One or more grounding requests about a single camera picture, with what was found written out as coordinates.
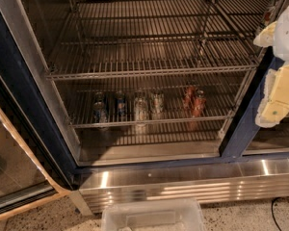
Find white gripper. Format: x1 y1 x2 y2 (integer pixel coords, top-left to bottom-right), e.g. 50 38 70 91
253 6 289 128

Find front silver soda can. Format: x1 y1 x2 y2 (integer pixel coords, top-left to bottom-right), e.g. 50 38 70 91
134 98 147 121

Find rear silver soda can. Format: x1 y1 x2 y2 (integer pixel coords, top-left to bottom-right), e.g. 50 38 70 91
150 90 164 114

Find black cable on floor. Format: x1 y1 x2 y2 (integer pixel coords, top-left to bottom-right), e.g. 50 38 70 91
271 195 289 231

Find silver soda can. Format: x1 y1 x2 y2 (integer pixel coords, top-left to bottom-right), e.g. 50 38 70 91
134 98 147 121
150 90 164 114

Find wire fridge shelf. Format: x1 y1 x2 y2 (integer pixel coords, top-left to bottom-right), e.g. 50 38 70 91
46 37 259 81
69 74 241 129
73 0 271 40

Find bottom wire fridge shelf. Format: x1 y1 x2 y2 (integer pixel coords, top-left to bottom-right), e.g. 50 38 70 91
69 74 241 129

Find open glass fridge door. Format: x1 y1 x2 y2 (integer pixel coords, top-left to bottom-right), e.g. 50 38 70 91
0 82 69 221

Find middle wire fridge shelf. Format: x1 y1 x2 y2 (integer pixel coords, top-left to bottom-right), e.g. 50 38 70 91
46 37 259 81

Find front red soda can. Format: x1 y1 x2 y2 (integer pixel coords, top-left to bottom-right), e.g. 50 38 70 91
192 90 206 117

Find blue pepsi can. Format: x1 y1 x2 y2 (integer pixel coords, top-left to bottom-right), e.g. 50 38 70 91
94 91 106 102
93 102 108 123
115 91 126 116

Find upper wire fridge shelf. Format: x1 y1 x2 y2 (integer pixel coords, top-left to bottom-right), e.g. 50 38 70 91
73 0 271 40

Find white bottle on shelf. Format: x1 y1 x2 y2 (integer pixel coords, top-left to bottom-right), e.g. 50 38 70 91
255 0 278 35

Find rear red soda can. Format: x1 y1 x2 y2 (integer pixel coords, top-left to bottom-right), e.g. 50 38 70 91
183 85 196 109

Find clear plastic bin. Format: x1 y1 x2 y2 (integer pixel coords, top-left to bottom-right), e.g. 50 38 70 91
101 198 207 231

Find red soda can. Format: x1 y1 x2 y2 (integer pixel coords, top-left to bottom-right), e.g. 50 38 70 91
183 85 196 109
192 90 206 117

